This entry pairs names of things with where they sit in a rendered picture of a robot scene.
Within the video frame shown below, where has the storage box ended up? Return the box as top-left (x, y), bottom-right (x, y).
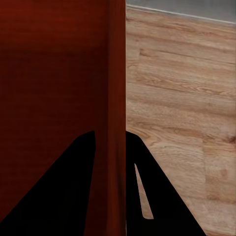
top-left (0, 0), bottom-right (126, 236)

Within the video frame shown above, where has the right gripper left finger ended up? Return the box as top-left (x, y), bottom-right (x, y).
top-left (0, 131), bottom-right (96, 236)

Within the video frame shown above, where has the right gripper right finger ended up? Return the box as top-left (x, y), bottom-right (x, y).
top-left (126, 131), bottom-right (206, 236)

